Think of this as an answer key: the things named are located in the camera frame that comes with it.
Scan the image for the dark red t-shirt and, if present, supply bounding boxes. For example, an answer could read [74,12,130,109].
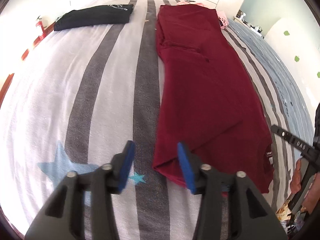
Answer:
[152,4,273,193]

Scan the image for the person's right hand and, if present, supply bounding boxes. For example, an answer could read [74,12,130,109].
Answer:
[289,158,320,213]

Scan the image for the white headboard with apples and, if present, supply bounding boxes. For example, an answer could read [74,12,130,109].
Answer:
[263,12,320,106]

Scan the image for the striped star bed sheet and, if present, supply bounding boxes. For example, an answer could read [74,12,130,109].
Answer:
[1,0,314,239]

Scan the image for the cluttered bedside table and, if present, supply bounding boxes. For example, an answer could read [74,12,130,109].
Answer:
[234,10,264,39]

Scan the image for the pink printed t-shirt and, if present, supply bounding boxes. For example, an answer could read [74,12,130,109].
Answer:
[177,0,229,29]

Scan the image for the red fire extinguisher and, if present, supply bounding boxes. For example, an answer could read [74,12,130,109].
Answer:
[36,17,46,38]

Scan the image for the folded black garment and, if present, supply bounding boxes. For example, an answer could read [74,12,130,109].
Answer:
[54,4,134,31]

